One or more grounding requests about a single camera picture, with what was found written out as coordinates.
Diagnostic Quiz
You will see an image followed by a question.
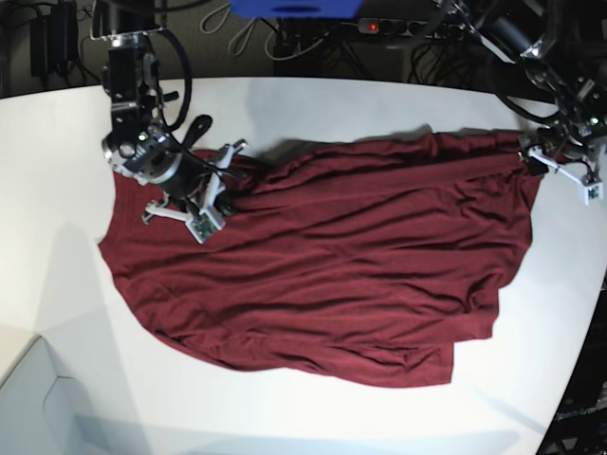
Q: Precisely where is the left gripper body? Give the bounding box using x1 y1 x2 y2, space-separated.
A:
518 128 605 199

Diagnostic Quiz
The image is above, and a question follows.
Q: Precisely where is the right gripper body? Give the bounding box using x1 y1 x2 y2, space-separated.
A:
141 139 248 226

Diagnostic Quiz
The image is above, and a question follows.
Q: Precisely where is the dark red t-shirt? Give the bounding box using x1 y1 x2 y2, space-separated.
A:
99 131 541 388

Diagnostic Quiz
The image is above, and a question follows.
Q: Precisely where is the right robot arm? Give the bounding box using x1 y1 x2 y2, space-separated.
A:
91 1 248 244

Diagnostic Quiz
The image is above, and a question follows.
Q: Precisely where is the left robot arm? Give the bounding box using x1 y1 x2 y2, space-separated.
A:
415 1 606 205

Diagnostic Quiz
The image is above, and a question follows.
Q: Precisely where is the blue box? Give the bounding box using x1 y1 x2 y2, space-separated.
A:
230 0 363 18

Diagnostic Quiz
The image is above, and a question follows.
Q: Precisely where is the black power strip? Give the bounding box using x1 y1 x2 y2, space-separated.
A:
354 17 464 43

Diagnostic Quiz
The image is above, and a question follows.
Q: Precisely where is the black box on floor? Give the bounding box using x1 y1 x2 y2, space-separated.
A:
29 1 78 78

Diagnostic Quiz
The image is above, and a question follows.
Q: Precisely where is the white bin corner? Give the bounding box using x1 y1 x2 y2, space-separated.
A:
1 337 99 455

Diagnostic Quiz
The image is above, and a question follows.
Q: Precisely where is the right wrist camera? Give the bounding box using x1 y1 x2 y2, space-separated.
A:
185 211 225 245

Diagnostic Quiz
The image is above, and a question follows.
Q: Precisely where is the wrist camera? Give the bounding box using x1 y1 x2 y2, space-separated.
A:
578 174 604 206
185 211 225 245

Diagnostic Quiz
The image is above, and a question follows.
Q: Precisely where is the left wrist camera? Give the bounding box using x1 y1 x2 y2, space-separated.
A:
578 174 604 206

